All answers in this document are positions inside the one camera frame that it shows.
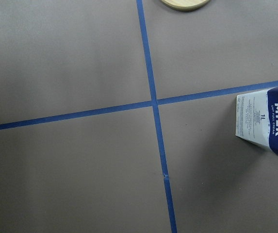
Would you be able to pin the wooden mug tree stand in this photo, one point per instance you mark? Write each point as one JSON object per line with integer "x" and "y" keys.
{"x": 185, "y": 5}

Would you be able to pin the blue Pascual milk carton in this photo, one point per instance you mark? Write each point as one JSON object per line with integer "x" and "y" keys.
{"x": 257, "y": 118}

